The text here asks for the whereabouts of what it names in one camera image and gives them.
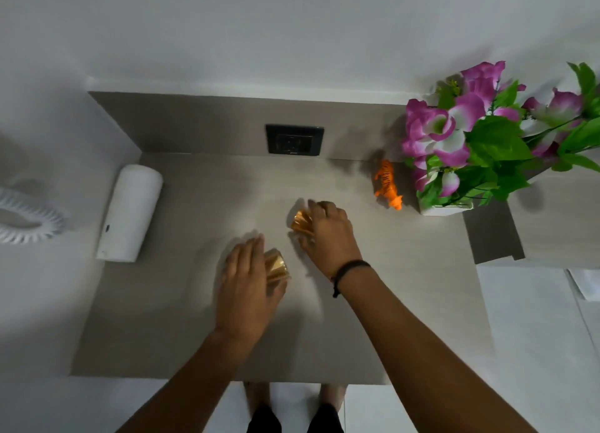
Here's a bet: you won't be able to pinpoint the person's right hand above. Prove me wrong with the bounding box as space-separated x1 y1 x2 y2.
297 201 365 280

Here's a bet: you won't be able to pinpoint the person's left hand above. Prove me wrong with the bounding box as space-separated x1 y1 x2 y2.
215 233 289 341

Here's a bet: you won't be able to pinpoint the gold metal cup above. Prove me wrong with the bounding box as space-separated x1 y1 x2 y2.
289 208 315 237
264 248 292 286

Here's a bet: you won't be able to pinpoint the person's left forearm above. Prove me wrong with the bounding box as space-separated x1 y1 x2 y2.
116 330 269 433

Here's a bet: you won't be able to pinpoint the person's right forearm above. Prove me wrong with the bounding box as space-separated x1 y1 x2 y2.
334 265 539 433

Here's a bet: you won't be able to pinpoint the black wrist band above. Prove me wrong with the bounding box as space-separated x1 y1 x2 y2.
330 259 371 299

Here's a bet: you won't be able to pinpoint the orange toy tiger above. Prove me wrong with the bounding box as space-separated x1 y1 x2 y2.
373 159 404 212

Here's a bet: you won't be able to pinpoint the person's left foot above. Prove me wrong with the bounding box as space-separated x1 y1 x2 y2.
243 381 273 418

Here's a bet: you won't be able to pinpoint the person's foot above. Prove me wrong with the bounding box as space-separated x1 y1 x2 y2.
243 381 273 418
320 383 347 413

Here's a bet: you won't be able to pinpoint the person's right foot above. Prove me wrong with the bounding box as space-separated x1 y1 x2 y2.
320 383 347 413

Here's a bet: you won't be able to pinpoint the black trousers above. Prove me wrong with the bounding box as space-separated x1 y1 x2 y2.
247 402 346 433

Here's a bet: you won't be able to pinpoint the white flower pot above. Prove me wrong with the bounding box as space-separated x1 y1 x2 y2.
418 197 475 217

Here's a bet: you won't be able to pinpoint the pink artificial flower bouquet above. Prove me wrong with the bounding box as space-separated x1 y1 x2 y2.
400 61 600 209

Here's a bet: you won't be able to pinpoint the white paper sheet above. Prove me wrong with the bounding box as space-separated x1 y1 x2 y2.
566 268 600 302

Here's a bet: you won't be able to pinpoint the black wall power outlet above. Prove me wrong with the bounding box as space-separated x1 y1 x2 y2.
265 124 325 157

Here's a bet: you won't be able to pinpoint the white coiled cord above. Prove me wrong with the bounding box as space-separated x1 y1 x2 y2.
0 186 67 245

